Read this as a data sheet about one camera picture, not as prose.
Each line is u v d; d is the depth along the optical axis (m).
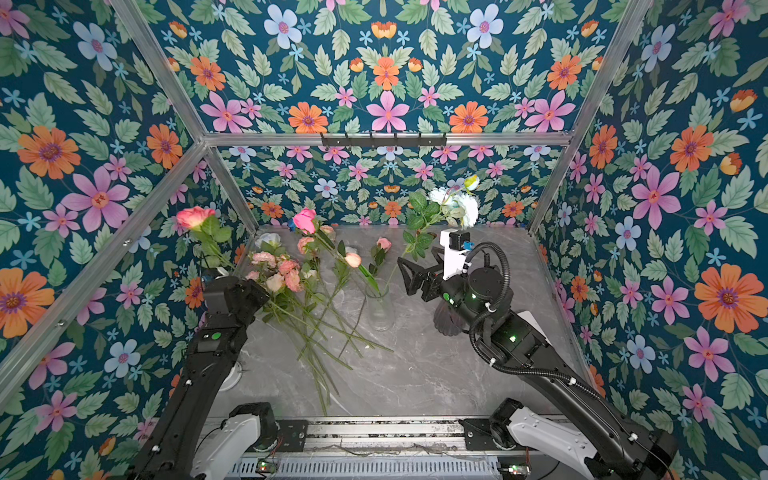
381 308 0.88
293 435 0.74
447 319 0.90
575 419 0.42
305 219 0.65
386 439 0.74
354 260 0.74
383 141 0.93
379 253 1.08
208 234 0.77
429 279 0.53
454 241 0.50
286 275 0.97
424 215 0.65
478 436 0.72
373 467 0.70
